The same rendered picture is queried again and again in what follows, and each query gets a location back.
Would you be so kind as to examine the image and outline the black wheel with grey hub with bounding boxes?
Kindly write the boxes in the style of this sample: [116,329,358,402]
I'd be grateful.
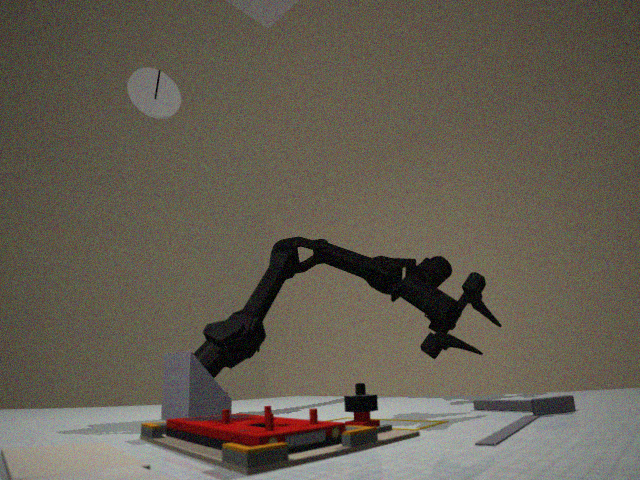
[344,394,378,412]

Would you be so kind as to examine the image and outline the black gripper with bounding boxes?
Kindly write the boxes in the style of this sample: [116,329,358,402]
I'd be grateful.
[417,272,502,359]

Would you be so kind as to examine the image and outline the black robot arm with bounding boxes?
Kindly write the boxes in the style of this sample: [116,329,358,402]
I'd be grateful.
[194,237,452,378]

